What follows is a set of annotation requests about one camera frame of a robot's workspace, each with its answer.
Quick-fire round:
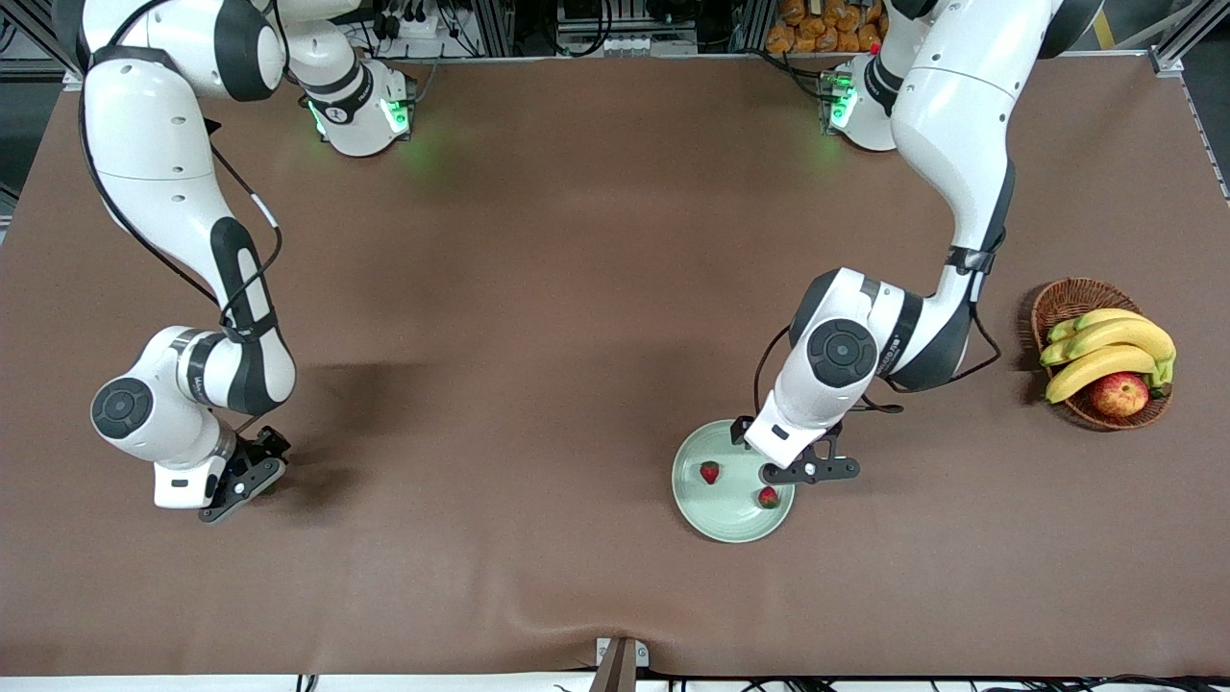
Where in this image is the pale green round plate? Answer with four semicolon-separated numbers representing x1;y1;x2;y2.
671;419;797;544

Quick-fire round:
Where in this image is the brown table mat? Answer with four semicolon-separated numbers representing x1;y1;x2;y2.
0;55;1230;680

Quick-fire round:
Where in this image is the brown wicker basket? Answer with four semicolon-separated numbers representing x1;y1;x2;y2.
1030;277;1173;431

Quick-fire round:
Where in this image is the yellow banana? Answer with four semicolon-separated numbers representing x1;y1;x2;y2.
1044;345;1161;405
1046;308;1149;344
1039;318;1178;368

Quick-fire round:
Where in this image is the red apple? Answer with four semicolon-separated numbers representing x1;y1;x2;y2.
1089;372;1151;418

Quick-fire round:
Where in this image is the white power strip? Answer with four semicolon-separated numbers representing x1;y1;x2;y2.
370;0;453;39

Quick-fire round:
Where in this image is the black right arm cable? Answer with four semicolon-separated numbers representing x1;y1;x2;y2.
77;0;284;429

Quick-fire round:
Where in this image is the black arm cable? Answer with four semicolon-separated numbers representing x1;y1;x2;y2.
77;0;284;429
754;240;1003;416

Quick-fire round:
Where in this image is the silver metal bracket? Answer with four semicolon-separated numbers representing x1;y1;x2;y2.
595;636;651;669

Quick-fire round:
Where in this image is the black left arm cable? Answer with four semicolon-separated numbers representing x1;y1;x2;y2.
754;240;1003;416

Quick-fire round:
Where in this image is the aluminium frame beam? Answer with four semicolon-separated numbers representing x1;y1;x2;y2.
0;0;87;87
1148;0;1230;78

